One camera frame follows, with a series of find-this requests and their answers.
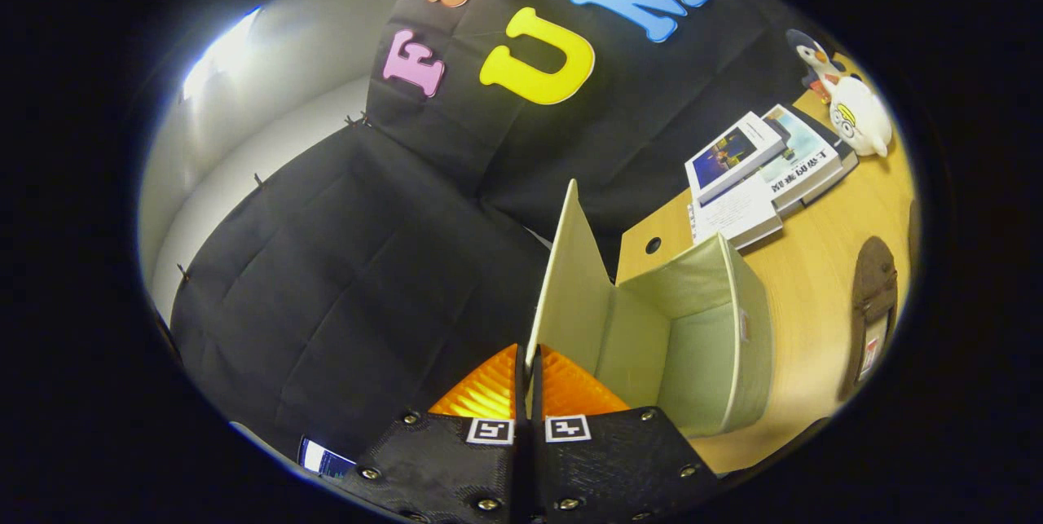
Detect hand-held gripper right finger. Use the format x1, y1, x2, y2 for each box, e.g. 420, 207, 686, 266
534, 345, 722, 524

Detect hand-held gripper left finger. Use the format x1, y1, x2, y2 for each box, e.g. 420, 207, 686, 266
338, 343, 532, 524

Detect green fabric storage box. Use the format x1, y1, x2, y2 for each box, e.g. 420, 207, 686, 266
526, 179, 775, 439

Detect black backdrop cloth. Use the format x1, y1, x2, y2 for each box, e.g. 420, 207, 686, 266
167, 0, 816, 460

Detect dark blue cover book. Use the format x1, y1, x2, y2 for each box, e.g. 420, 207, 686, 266
684, 111, 787, 203

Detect black cover book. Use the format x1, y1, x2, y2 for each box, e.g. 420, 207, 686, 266
803, 104, 859, 203

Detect white round plush toy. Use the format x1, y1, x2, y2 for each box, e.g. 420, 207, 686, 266
825, 76, 894, 158

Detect penguin plush toy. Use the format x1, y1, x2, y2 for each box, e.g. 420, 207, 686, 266
786, 29, 848, 105

